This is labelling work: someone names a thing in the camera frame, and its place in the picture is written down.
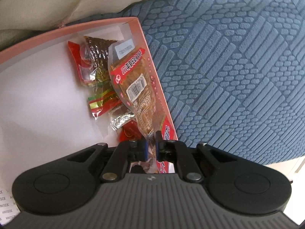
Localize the small silver brown packet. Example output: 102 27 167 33
109 103 135 130

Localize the blue textured pillow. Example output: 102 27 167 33
66 0 305 165

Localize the dark brown snack packet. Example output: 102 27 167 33
84 36 117 88

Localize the small red clear packet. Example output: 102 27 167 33
68 41 96 87

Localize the red white snack packet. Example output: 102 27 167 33
143 52 178 175

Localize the clear packet with red strip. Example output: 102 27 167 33
108 39 167 174

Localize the red green candy packet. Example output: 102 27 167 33
87 88 121 119

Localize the pink shallow box lid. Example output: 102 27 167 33
0 16 179 224

